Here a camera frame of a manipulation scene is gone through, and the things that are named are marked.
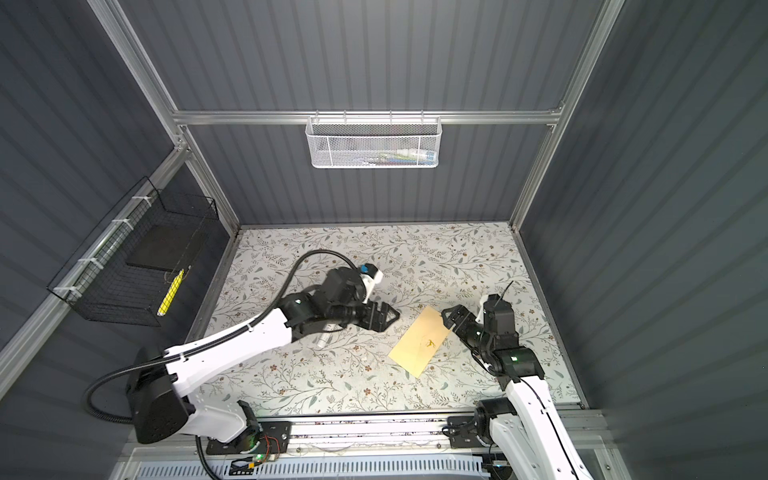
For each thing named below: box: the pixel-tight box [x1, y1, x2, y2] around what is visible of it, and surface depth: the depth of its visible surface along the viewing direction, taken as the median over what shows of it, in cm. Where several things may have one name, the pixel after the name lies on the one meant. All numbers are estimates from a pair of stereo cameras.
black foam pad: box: [125, 224, 200, 271], surface depth 77 cm
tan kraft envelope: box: [388, 305, 451, 379], surface depth 91 cm
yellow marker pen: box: [156, 268, 185, 317], surface depth 70 cm
